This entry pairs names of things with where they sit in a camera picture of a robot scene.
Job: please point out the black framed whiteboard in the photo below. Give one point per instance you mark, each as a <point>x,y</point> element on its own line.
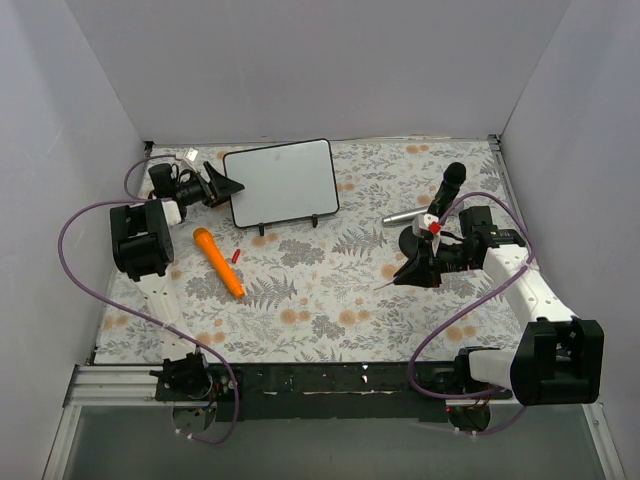
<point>282,183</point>

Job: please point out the black front mounting rail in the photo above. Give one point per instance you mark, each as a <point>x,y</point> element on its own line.
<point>310,391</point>

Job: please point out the floral patterned table mat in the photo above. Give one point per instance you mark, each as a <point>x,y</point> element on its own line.
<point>309,288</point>

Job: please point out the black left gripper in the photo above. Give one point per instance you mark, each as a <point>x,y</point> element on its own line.
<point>210,186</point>

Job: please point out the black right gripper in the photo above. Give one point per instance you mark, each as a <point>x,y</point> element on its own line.
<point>429,261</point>

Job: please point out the black microphone on stand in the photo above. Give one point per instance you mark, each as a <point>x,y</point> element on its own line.
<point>453,178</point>

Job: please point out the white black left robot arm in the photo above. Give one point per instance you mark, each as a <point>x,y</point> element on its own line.
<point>143,250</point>

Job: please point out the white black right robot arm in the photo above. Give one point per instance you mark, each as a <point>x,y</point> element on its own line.
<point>558,359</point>

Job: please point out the black microphone stand base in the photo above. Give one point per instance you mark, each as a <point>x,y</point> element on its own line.
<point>410,244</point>

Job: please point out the red white marker pen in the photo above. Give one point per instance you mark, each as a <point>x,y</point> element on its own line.
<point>385,286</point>

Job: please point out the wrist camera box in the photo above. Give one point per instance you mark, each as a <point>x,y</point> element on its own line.
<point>188,159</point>
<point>426,226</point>

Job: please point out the orange toy microphone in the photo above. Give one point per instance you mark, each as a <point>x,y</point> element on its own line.
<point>206,243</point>

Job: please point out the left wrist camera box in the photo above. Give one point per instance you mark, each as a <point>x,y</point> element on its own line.
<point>188,159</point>

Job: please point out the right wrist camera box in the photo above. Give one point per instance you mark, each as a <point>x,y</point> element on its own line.
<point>426,226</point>

